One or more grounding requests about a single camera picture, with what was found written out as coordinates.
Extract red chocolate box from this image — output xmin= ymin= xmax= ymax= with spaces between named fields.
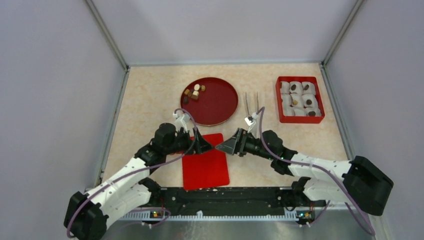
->
xmin=275 ymin=76 xmax=325 ymax=124

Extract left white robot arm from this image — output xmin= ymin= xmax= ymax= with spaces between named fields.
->
xmin=63 ymin=123 xmax=214 ymax=240

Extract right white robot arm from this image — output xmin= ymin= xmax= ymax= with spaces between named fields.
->
xmin=216 ymin=128 xmax=394 ymax=216

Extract red rectangular lid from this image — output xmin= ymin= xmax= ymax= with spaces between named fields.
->
xmin=182 ymin=149 xmax=230 ymax=191

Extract metal tongs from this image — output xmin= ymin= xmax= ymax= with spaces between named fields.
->
xmin=244 ymin=92 xmax=259 ymax=137

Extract round dark red tray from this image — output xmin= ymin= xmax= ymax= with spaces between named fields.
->
xmin=179 ymin=77 xmax=239 ymax=126

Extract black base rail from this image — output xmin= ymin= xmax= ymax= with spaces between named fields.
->
xmin=144 ymin=187 xmax=326 ymax=217

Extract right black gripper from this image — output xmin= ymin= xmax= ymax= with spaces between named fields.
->
xmin=215 ymin=128 xmax=274 ymax=161

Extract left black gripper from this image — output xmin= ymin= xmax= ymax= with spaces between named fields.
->
xmin=164 ymin=127 xmax=214 ymax=156

